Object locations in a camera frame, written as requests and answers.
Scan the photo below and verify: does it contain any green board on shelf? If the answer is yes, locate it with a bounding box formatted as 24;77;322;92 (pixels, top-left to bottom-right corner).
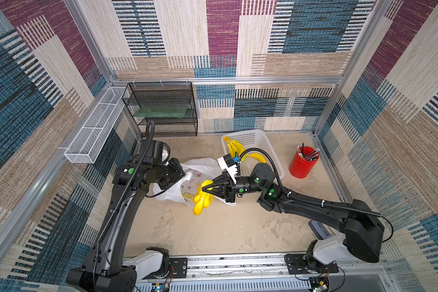
134;106;188;118

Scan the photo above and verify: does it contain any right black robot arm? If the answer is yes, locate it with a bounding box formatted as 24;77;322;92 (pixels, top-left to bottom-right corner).
194;148;385;274

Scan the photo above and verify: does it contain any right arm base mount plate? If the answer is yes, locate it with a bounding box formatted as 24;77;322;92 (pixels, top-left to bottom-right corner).
284;254;339;275

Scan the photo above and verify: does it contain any red pen cup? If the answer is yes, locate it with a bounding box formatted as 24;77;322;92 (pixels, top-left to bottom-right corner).
289;146;319;178

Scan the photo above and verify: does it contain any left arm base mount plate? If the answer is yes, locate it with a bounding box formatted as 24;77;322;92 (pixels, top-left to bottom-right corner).
144;257;188;280

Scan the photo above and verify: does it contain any yellow banana bunch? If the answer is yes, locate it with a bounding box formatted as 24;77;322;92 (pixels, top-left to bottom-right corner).
193;180;214;215
223;136;245;158

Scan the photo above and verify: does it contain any blue grey small device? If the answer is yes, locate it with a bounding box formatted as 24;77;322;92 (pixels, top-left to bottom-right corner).
309;220;333;240

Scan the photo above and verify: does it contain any white plastic bag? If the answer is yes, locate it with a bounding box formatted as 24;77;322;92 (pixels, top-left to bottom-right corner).
155;158;221;208

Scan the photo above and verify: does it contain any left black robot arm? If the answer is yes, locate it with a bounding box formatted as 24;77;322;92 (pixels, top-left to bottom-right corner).
66;121;185;292

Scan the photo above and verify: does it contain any white perforated plastic basket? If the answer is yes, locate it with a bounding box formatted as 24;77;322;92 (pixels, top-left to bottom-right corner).
221;130;285;179

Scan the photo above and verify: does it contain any black wire shelf rack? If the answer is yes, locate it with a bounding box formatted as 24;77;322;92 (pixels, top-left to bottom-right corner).
122;82;198;137

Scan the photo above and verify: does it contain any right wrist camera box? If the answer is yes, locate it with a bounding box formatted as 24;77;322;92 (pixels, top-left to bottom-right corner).
217;154;238;183

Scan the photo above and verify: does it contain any white wire mesh basket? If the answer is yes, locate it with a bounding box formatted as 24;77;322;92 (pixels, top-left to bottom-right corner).
64;86;125;164

